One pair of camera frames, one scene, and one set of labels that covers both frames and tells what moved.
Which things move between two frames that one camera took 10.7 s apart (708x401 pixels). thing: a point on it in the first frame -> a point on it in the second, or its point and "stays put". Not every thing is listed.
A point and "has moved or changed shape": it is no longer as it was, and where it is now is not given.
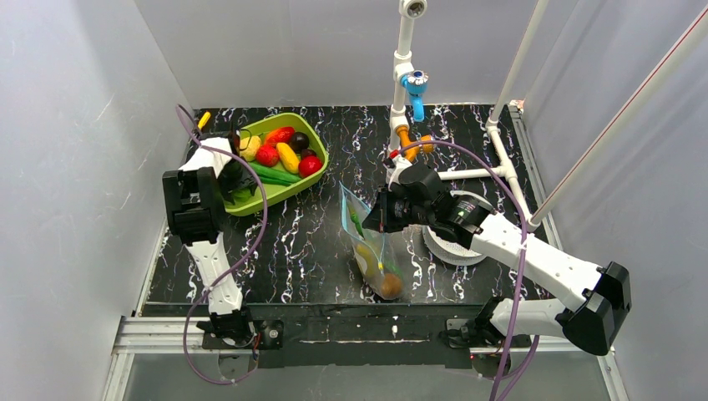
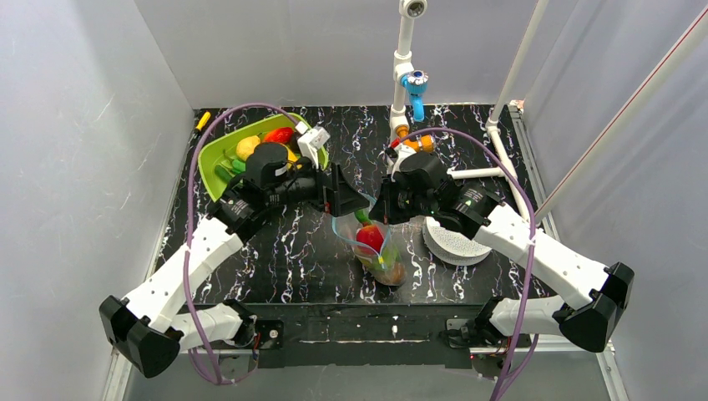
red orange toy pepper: (281, 134) stays put
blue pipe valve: (417, 83) stays put
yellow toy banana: (289, 159) stays put
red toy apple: (309, 164) has moved or changed shape
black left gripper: (235, 180) -> (331, 188)
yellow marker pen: (204, 119) stays put
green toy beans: (355, 220) -> (389, 251)
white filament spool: (451, 253) stays put
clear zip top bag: (380, 256) has moved or changed shape
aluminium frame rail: (188, 334) stays put
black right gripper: (381, 213) stays put
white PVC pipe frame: (404, 58) stays put
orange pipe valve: (412, 154) stays put
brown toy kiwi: (391, 286) -> (396, 276)
